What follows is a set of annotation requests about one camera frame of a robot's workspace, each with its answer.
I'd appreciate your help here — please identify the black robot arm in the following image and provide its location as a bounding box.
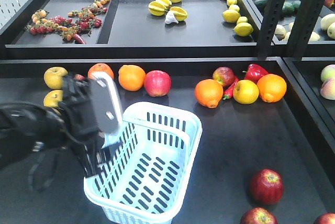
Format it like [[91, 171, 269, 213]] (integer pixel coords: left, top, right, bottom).
[[1, 71, 122, 177]]

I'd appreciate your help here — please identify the yellow starfruit right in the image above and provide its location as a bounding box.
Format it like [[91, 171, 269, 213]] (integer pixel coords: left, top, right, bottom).
[[170, 6, 188, 21]]

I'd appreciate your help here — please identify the light blue plastic basket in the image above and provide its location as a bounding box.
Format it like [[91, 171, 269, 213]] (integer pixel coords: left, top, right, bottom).
[[83, 71, 204, 224]]

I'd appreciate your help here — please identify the dark red apple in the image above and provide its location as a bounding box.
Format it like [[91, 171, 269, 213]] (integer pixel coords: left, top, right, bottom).
[[249, 169, 284, 205], [240, 207, 278, 224]]

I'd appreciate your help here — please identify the yellow starfruit left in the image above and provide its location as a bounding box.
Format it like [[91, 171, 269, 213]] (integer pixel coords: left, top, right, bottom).
[[148, 1, 167, 16]]

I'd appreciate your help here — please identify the black wooden produce stand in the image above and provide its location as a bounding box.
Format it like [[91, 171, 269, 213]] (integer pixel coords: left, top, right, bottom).
[[1, 0, 334, 223]]

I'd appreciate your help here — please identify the orange with navel right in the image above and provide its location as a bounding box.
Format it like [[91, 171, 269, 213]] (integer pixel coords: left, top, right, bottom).
[[257, 74, 287, 103]]

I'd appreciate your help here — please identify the pink red apple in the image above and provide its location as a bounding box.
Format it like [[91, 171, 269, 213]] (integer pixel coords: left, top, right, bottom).
[[144, 70, 172, 97]]

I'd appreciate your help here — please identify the white garlic bulb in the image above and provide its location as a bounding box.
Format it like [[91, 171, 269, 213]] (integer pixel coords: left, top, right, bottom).
[[165, 11, 179, 25]]

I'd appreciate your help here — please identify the small red chili pepper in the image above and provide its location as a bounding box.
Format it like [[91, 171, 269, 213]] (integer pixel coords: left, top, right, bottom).
[[222, 76, 239, 100]]

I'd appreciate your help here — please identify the dark red apple left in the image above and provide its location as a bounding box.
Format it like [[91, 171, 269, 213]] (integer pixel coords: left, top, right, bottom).
[[240, 207, 278, 224]]

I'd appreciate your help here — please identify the peach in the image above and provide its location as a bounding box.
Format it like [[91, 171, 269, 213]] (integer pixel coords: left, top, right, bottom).
[[320, 64, 335, 82], [320, 77, 335, 100]]

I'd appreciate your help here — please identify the yellow round fruit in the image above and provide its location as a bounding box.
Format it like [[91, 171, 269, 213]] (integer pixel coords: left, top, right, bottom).
[[233, 80, 259, 105]]

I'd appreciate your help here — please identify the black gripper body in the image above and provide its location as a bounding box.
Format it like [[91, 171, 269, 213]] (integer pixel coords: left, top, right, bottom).
[[59, 73, 122, 145]]

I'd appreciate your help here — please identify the pale yellow pear right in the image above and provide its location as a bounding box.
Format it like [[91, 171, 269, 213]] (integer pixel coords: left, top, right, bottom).
[[320, 13, 335, 39]]

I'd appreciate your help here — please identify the orange with navel left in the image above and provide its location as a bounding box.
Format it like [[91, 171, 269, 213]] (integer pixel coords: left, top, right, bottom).
[[194, 79, 224, 108]]

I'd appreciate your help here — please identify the red bell pepper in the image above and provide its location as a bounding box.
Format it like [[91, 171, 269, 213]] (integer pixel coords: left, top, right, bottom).
[[242, 63, 269, 84]]

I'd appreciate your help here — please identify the orange with navel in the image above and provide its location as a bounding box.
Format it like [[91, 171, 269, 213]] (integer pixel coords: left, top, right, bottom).
[[257, 74, 287, 103], [194, 79, 224, 108]]

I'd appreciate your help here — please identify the red green apple back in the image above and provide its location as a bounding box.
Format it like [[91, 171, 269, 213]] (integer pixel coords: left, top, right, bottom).
[[212, 66, 235, 87]]

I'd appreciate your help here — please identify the dark red apple back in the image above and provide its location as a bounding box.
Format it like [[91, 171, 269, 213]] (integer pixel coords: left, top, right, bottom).
[[249, 169, 284, 205]]

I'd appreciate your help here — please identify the row of yellow lemons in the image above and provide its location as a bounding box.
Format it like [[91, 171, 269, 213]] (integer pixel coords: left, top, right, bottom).
[[222, 0, 254, 37]]

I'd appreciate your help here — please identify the cherry tomato vine pile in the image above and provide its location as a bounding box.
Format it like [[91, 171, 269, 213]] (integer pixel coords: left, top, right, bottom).
[[24, 0, 111, 44]]

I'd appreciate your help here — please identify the yellow green apple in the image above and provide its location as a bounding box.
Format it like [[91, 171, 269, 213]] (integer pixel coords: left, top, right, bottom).
[[43, 66, 68, 89]]

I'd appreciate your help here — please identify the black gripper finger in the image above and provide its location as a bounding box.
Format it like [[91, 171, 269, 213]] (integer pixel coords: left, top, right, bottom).
[[74, 134, 121, 178]]

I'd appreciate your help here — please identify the peach front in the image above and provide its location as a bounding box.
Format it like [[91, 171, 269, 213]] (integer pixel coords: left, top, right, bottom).
[[320, 77, 335, 100]]

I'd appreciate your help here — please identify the peach back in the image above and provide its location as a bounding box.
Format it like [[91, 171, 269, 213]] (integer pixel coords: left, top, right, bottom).
[[320, 64, 335, 82]]

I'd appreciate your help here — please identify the red yellow apple front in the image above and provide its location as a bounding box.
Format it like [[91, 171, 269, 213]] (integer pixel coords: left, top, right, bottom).
[[313, 212, 335, 224]]

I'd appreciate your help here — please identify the plain orange fruit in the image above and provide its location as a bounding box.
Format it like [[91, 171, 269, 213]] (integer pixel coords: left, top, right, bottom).
[[87, 63, 114, 79], [118, 64, 146, 92]]

